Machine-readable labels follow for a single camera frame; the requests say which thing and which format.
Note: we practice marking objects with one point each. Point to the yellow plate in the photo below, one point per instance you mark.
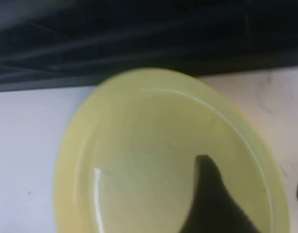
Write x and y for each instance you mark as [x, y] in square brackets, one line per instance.
[139, 145]

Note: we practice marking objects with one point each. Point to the black plastic drip tray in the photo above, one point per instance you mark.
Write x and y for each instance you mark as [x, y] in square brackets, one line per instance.
[139, 72]

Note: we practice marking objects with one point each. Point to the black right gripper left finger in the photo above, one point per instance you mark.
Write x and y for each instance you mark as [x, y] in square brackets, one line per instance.
[209, 199]

